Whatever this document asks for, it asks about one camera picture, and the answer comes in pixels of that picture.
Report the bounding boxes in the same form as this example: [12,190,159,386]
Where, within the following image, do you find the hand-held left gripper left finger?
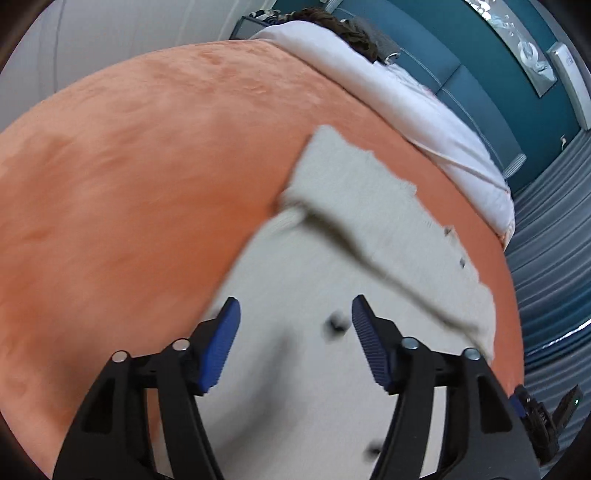
[53,298,241,480]

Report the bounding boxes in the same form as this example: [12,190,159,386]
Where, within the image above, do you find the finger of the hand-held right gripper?
[510,384,553,432]

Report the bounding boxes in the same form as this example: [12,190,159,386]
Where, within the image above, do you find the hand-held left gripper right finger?
[352,295,541,480]

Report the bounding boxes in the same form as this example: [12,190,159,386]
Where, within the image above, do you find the light grey knit sweater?
[152,124,497,480]

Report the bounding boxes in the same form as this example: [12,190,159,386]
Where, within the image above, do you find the grey blue curtain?
[501,131,591,480]

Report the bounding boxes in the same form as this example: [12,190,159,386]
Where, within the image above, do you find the orange plush blanket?
[0,39,525,480]

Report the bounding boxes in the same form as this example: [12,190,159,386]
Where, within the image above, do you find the white duvet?
[249,21,515,234]

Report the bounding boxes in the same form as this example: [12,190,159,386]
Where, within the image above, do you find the blue padded headboard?
[270,0,527,181]

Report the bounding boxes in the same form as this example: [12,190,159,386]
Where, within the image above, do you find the dark brown clothing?
[288,7,389,65]

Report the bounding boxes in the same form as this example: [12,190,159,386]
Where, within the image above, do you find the black bedside basket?
[228,11,278,42]

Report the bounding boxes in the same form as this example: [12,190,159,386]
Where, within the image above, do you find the white wardrobe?
[0,0,250,134]

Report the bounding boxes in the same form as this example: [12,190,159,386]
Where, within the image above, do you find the white wall unit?
[547,41,591,131]

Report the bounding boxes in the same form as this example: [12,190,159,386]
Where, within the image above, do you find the framed wall picture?
[466,0,560,97]

